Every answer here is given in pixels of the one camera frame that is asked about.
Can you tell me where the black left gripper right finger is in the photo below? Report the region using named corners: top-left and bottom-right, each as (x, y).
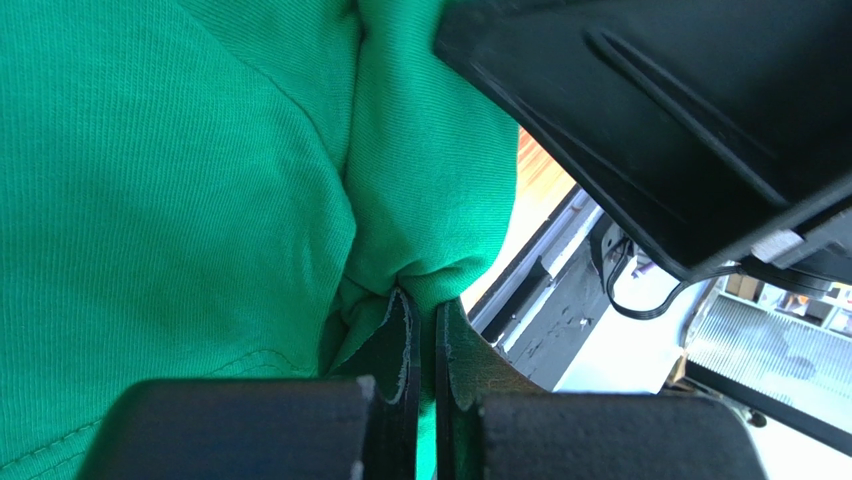
top-left (435, 301), bottom-right (766, 479)

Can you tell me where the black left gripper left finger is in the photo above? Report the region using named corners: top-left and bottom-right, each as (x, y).
top-left (78, 289), bottom-right (421, 479)

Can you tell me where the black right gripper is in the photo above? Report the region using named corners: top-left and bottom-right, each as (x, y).
top-left (434, 1), bottom-right (851, 283)

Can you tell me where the green t shirt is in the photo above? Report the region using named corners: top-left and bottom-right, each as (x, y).
top-left (1, 1), bottom-right (519, 479)

